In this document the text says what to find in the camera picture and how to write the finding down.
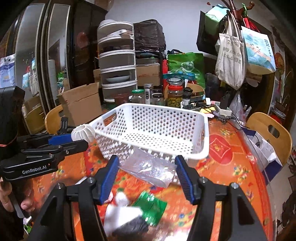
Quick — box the white ribbed ball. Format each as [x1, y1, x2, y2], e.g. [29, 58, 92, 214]
[71, 124, 95, 144]

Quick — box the green foil packet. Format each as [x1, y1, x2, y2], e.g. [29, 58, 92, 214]
[132, 191, 167, 226]

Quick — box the person's left hand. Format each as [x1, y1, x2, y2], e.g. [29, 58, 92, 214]
[1, 177, 35, 213]

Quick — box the black phone stand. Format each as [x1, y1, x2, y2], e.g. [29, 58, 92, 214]
[57, 116, 75, 135]

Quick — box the left wooden chair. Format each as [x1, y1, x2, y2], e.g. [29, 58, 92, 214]
[45, 104, 64, 134]

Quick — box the wooden chair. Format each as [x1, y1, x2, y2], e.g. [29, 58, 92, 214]
[45, 104, 64, 134]
[246, 112, 292, 166]

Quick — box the clear plastic bag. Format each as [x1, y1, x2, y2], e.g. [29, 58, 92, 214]
[120, 148, 177, 188]

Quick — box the white and black cloth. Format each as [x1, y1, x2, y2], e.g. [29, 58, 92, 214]
[103, 191, 149, 237]

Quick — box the open cardboard box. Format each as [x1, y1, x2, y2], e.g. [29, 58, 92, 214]
[57, 83, 103, 126]

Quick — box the white perforated plastic basket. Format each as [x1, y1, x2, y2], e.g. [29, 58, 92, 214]
[90, 103, 209, 162]

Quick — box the green lid glass jar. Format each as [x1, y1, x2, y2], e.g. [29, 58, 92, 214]
[130, 89, 145, 104]

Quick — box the right wooden chair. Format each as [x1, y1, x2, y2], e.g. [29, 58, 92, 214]
[246, 112, 292, 166]

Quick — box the red lid pickle jar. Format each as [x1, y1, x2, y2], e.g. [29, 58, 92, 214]
[166, 78, 184, 108]

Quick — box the green shopping bag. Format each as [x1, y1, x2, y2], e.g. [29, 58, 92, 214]
[167, 52, 206, 88]

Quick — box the white canvas tote bag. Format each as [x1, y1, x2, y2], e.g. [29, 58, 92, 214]
[215, 11, 246, 90]

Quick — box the blue illustrated paper bag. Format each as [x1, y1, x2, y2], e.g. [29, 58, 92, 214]
[241, 27, 276, 75]

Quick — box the black plastic wrapped box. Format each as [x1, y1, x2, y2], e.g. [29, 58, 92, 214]
[133, 19, 166, 52]

